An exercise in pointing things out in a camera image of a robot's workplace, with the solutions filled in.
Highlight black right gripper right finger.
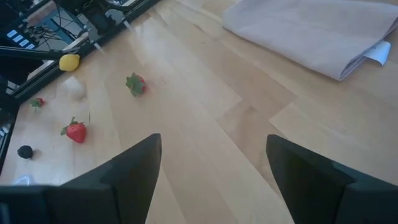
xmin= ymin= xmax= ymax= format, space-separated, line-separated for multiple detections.
xmin=266 ymin=134 xmax=398 ymax=224

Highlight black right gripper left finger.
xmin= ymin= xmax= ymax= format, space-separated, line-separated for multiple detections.
xmin=0 ymin=133 xmax=163 ymax=224

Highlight blackberry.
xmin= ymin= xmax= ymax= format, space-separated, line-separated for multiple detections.
xmin=17 ymin=144 xmax=34 ymax=160

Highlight red strawberry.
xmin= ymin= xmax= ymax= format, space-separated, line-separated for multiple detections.
xmin=125 ymin=72 xmax=147 ymax=97
xmin=29 ymin=96 xmax=46 ymax=110
xmin=60 ymin=116 xmax=88 ymax=144

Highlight yellow lemon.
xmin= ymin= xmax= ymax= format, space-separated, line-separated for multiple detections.
xmin=58 ymin=54 xmax=81 ymax=72

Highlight folded beige cloth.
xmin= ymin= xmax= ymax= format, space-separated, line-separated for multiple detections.
xmin=222 ymin=0 xmax=398 ymax=82

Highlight black device blue lights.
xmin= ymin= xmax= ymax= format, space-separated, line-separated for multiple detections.
xmin=4 ymin=27 xmax=37 ymax=50

